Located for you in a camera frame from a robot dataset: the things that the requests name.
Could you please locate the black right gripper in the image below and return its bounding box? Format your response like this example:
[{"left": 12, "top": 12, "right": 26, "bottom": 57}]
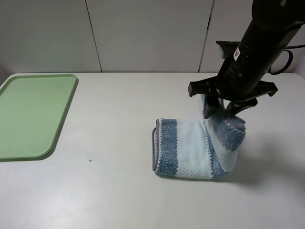
[{"left": 188, "top": 77, "right": 278, "bottom": 119}]

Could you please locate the blue white striped towel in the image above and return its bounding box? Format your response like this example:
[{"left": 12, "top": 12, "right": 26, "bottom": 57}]
[{"left": 152, "top": 95, "right": 245, "bottom": 179}]

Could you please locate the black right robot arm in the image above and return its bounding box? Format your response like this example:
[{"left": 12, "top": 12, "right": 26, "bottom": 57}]
[{"left": 188, "top": 0, "right": 305, "bottom": 119}]

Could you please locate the green plastic tray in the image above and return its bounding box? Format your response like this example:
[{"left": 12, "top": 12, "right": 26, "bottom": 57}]
[{"left": 0, "top": 74, "right": 78, "bottom": 161}]

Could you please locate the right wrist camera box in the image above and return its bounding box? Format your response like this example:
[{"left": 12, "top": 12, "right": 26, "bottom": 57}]
[{"left": 216, "top": 41, "right": 239, "bottom": 59}]

